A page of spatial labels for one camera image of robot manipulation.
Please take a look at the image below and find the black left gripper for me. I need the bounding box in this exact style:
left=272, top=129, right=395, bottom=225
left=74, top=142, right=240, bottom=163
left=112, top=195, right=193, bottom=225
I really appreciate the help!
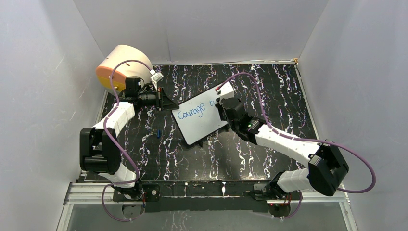
left=139, top=87, right=180, bottom=112

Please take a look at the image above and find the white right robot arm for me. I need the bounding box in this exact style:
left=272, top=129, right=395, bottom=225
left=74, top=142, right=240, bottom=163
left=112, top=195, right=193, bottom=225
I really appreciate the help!
left=216, top=98, right=349, bottom=199

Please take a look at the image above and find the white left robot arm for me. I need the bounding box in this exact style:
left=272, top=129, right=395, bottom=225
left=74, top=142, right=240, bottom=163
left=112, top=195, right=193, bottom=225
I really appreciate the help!
left=79, top=77, right=179, bottom=200

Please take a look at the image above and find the small black-framed whiteboard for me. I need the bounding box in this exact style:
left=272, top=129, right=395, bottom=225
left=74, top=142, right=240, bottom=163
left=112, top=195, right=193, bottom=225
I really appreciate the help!
left=171, top=87, right=227, bottom=145

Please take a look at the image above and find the beige and orange cylinder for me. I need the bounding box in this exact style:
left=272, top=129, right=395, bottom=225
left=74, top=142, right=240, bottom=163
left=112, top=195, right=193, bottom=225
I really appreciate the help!
left=95, top=45, right=153, bottom=93

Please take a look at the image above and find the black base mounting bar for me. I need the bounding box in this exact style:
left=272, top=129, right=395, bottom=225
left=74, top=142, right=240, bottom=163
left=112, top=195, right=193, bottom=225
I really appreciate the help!
left=113, top=180, right=300, bottom=215

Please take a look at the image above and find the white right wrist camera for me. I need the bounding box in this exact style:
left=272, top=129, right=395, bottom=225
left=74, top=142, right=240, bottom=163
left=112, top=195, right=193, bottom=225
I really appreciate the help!
left=216, top=82, right=235, bottom=101

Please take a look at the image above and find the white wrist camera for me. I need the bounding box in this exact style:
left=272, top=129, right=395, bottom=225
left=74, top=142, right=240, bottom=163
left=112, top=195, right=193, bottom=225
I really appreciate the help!
left=216, top=82, right=235, bottom=101
left=150, top=69, right=164, bottom=89

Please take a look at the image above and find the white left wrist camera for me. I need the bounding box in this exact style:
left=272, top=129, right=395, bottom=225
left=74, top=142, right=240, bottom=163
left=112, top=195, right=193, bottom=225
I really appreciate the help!
left=150, top=69, right=164, bottom=89

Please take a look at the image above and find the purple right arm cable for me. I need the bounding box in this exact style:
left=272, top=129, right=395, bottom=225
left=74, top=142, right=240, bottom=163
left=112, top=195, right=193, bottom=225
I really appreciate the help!
left=216, top=72, right=377, bottom=220

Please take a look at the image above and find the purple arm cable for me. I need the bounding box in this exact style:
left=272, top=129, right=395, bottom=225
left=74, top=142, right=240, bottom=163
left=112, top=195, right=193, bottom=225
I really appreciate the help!
left=101, top=59, right=151, bottom=223
left=216, top=72, right=377, bottom=220

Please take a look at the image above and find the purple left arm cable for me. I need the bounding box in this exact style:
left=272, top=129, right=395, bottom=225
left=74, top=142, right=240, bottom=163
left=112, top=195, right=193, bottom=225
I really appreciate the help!
left=101, top=59, right=151, bottom=223

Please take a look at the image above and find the aluminium frame rail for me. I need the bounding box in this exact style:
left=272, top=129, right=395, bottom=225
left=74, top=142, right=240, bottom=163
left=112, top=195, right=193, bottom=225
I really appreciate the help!
left=63, top=182, right=142, bottom=205

